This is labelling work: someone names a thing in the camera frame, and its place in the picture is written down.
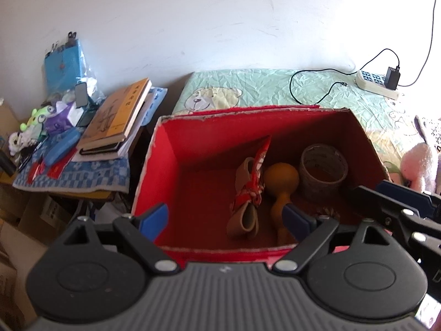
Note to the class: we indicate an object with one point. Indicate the black phone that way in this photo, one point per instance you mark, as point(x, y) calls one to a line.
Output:
point(82, 94)

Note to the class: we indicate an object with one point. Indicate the brown wooden gourd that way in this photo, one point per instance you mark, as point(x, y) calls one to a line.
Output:
point(280, 179)

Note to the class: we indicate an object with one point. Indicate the stack of books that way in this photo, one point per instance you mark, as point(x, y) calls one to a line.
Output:
point(137, 124)

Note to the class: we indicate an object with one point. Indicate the small white plush toy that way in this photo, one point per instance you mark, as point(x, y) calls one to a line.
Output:
point(19, 143)

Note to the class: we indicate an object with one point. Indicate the tan book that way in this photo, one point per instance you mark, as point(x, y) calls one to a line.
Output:
point(113, 110)

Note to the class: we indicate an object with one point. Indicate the black book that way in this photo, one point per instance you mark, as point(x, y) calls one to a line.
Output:
point(103, 148)

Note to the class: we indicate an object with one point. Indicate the black charger adapter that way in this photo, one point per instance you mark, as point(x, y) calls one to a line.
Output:
point(392, 77)

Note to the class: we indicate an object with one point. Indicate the beige band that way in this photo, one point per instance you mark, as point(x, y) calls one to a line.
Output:
point(241, 220)

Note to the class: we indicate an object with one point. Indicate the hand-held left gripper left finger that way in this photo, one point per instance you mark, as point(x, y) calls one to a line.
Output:
point(155, 219)

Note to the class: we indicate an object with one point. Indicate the pink plush rabbit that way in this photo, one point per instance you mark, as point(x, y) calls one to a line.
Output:
point(420, 162)

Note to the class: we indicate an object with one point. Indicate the blue plastic bag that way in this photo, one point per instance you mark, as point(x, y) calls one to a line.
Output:
point(62, 65)

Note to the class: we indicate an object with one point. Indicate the blue white paper packet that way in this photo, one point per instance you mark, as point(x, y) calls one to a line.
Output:
point(158, 100)

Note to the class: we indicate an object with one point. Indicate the clear tape roll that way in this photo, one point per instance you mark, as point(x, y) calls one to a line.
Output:
point(310, 182)

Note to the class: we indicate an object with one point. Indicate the purple toy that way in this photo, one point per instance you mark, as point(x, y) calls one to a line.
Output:
point(58, 119)

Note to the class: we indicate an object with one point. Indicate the green plush toy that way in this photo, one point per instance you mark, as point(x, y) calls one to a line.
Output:
point(36, 119)

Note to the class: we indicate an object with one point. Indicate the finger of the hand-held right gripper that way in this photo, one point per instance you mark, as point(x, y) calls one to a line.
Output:
point(406, 196)
point(389, 213)

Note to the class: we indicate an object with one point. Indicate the white power strip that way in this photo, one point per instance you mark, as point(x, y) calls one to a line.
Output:
point(370, 84)

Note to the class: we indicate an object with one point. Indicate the blue patterned cloth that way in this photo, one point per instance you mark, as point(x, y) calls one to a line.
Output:
point(96, 174)

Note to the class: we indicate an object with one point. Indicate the small striped object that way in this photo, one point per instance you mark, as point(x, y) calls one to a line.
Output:
point(327, 212)

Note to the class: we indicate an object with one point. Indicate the blue glasses case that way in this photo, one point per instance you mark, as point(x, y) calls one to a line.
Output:
point(62, 146)

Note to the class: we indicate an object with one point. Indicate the wooden side table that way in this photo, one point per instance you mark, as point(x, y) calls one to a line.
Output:
point(86, 196)

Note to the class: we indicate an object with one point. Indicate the red envelope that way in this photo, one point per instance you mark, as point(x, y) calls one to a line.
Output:
point(60, 165)
point(36, 171)

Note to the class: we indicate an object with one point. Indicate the red cardboard box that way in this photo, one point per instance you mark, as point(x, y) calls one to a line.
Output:
point(206, 144)

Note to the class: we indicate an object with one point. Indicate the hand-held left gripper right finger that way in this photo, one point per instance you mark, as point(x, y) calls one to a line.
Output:
point(296, 220)

